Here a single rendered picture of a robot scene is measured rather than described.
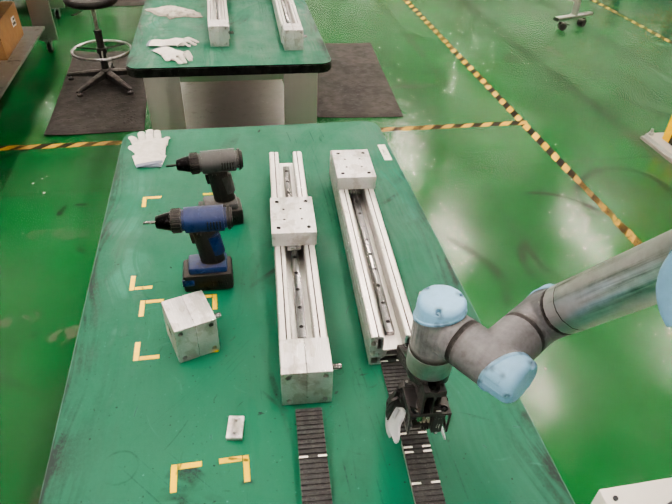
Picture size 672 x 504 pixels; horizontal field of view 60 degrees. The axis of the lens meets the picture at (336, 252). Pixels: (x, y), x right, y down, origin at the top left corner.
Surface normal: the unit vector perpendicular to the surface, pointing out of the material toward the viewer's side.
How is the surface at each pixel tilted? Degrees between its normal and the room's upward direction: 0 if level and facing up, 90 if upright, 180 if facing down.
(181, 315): 0
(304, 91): 90
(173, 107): 90
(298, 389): 90
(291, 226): 0
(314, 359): 0
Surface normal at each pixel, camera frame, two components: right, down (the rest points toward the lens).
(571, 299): -0.91, 0.05
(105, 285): 0.04, -0.79
